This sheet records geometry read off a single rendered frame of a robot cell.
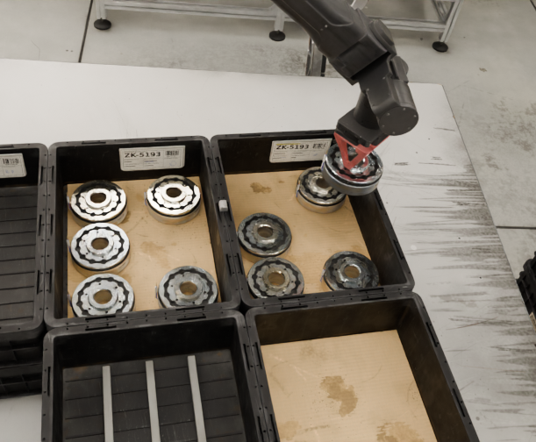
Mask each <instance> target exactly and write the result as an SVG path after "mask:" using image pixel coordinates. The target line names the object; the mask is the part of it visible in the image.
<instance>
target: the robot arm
mask: <svg viewBox="0 0 536 442"><path fill-rule="evenodd" d="M270 1H272V2H273V3H274V4H275V5H276V6H277V7H278V8H280V9H281V10H282V11H283V12H284V13H285V14H287V15H288V16H289V17H290V18H291V19H292V20H294V21H295V22H296V23H297V24H298V25H299V26H301V27H302V28H303V29H304V30H305V32H306V33H307V34H308V35H309V36H310V37H311V39H312V40H313V42H314V43H315V45H316V47H317V49H318V50H319V52H321V53H322V54H323V55H324V56H325V57H326V58H327V59H328V61H329V63H330V64H331V65H332V66H333V67H334V69H335V70H336V71H337V72H338V73H339V74H340V75H341V76H342V77H343V78H345V79H346V80H347V81H348V82H349V83H350V84H351V85H352V86H354V85H355V84H356V83H359V85H360V89H361V93H360V95H359V98H358V101H357V104H356V106H355V107H354V108H352V109H351V110H350V111H349V112H348V113H346V114H345V115H344V116H342V117H341V118H339V119H338V122H337V124H336V129H335V132H334V137H335V139H336V141H337V143H338V146H339V149H340V152H341V157H342V161H343V166H344V167H346V168H348V169H349V170H350V169H352V168H353V167H354V166H355V165H357V164H358V163H359V162H360V161H361V160H363V159H364V158H365V157H366V156H367V155H368V154H370V153H371V152H372V151H373V150H374V149H376V148H377V147H378V146H379V145H380V144H381V143H382V142H383V141H384V140H385V139H387V138H388V137H389V136H399V135H403V134H406V133H407V132H410V131H411V130H412V129H413V128H414V127H415V126H416V125H417V123H418V111H417V108H416V105H415V103H414V100H413V97H412V94H411V90H410V87H409V85H408V82H409V80H408V77H407V73H408V71H409V67H408V65H407V63H406V62H405V61H404V60H403V59H402V58H401V57H400V56H397V50H396V48H395V44H394V41H393V39H392V36H391V33H390V30H389V29H388V27H387V26H386V25H385V24H384V23H383V22H382V21H381V20H380V19H377V20H376V21H371V20H370V19H369V18H368V17H367V16H366V15H365V14H364V13H363V12H362V11H361V10H360V9H359V8H356V9H354V8H353V7H352V6H351V5H350V4H349V3H348V2H347V1H344V0H270ZM347 143H348V144H349V145H351V146H353V147H354V148H356V150H355V152H357V153H358V155H357V156H356V157H355V158H354V159H353V160H352V161H349V160H348V154H347ZM370 144H371V145H370Z"/></svg>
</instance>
